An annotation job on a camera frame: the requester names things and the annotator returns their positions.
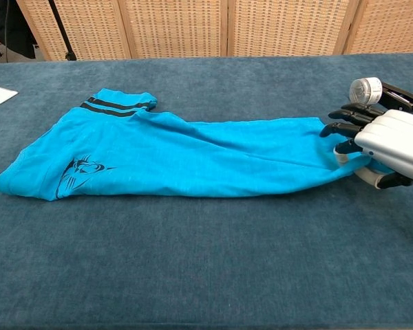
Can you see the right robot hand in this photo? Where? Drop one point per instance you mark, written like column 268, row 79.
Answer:
column 395, row 141

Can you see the blue Carolina Panthers t-shirt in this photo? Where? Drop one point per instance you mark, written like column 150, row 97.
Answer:
column 210, row 161

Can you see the black stapler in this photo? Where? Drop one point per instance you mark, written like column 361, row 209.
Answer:
column 397, row 94

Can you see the dark blue carpeted table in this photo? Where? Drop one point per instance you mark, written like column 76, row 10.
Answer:
column 227, row 275

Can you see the wooden wicker folding screen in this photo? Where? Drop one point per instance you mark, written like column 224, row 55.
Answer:
column 179, row 27

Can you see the black tripod stand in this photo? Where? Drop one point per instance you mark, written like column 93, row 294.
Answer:
column 60, row 27

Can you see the white card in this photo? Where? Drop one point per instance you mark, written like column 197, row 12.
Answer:
column 0, row 94

